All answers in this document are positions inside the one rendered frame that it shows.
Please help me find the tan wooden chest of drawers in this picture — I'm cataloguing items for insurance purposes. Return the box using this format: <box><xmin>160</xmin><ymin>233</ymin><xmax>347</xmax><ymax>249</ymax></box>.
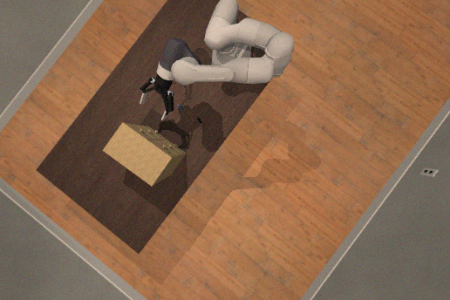
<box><xmin>103</xmin><ymin>122</ymin><xmax>186</xmax><ymax>186</ymax></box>

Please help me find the light wooden drawer front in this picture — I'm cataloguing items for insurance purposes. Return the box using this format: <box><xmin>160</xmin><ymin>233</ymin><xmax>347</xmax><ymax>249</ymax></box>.
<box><xmin>144</xmin><ymin>126</ymin><xmax>166</xmax><ymax>140</ymax></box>
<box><xmin>137</xmin><ymin>126</ymin><xmax>160</xmax><ymax>140</ymax></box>
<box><xmin>157</xmin><ymin>140</ymin><xmax>181</xmax><ymax>155</ymax></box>
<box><xmin>149</xmin><ymin>140</ymin><xmax>176</xmax><ymax>157</ymax></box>
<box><xmin>126</xmin><ymin>124</ymin><xmax>154</xmax><ymax>140</ymax></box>
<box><xmin>164</xmin><ymin>140</ymin><xmax>185</xmax><ymax>153</ymax></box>

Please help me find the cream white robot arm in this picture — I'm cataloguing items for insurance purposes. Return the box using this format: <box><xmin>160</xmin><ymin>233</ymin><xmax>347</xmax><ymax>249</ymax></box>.
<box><xmin>157</xmin><ymin>0</ymin><xmax>294</xmax><ymax>85</ymax></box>

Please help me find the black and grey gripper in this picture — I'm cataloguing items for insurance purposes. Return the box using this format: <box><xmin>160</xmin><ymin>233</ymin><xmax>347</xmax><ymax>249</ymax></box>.
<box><xmin>140</xmin><ymin>74</ymin><xmax>174</xmax><ymax>120</ymax></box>

